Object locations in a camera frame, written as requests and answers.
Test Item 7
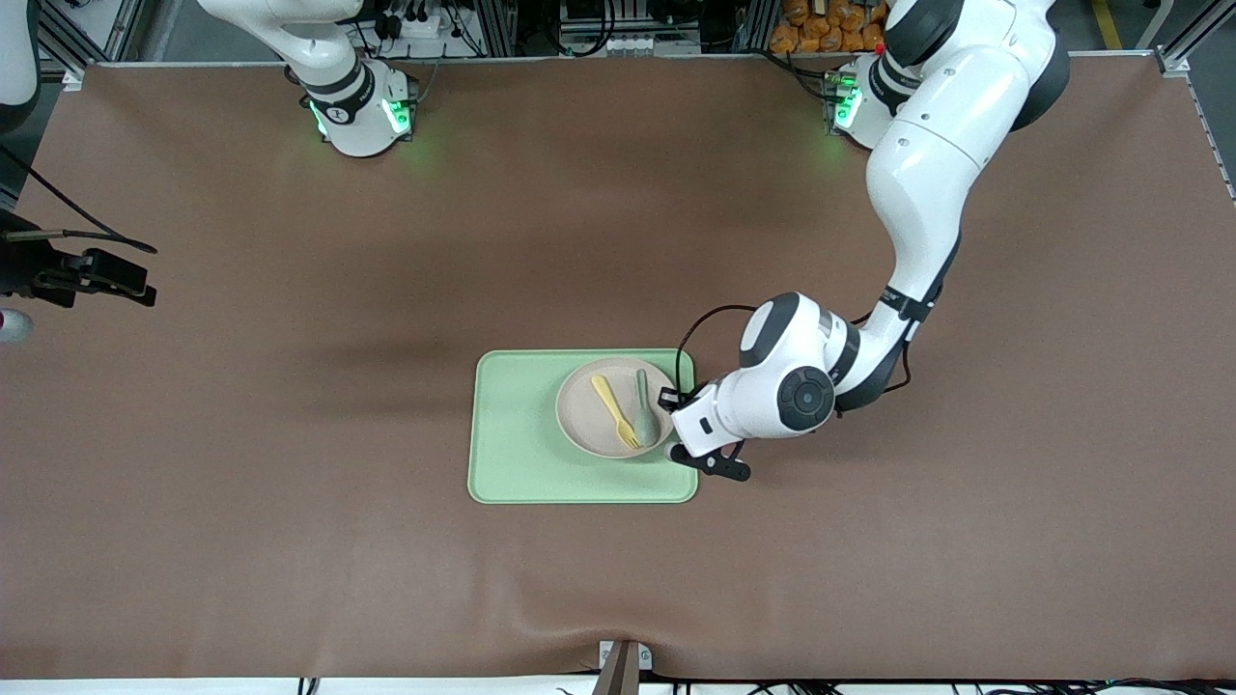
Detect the brown table mat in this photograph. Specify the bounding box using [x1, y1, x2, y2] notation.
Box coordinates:
[0, 56, 1236, 682]

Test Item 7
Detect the round beige plate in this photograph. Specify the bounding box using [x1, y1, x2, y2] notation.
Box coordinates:
[555, 357, 675, 459]

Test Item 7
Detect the grey base connector box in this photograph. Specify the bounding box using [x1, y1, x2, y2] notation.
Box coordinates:
[384, 75, 422, 138]
[823, 69, 862, 136]

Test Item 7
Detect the pile of orange snack bags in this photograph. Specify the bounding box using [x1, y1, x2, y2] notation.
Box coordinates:
[770, 0, 887, 54]

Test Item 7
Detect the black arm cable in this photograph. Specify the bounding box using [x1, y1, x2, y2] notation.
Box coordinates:
[674, 232, 962, 418]
[0, 145, 158, 255]

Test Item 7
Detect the pale green plastic spoon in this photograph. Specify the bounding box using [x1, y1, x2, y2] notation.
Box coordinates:
[632, 369, 663, 447]

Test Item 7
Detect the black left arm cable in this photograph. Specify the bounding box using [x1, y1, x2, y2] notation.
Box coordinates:
[674, 232, 962, 418]

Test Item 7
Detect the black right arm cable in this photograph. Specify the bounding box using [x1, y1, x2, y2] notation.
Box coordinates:
[0, 145, 158, 255]

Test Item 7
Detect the aluminium frame post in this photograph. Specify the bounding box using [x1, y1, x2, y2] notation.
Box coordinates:
[473, 0, 518, 57]
[734, 0, 778, 54]

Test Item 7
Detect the metal table edge clamp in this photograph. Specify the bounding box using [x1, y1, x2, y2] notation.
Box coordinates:
[599, 640, 653, 695]

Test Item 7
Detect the aluminium diagonal frame strut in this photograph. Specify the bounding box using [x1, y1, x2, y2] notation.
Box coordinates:
[1139, 0, 1236, 64]
[37, 0, 146, 78]

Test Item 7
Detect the light green rectangular tray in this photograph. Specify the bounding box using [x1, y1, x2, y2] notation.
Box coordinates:
[467, 348, 699, 506]

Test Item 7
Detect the yellow plastic fork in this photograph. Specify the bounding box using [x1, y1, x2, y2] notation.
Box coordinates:
[591, 375, 641, 451]

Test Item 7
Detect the white power strip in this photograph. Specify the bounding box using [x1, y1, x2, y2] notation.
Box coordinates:
[381, 8, 474, 40]

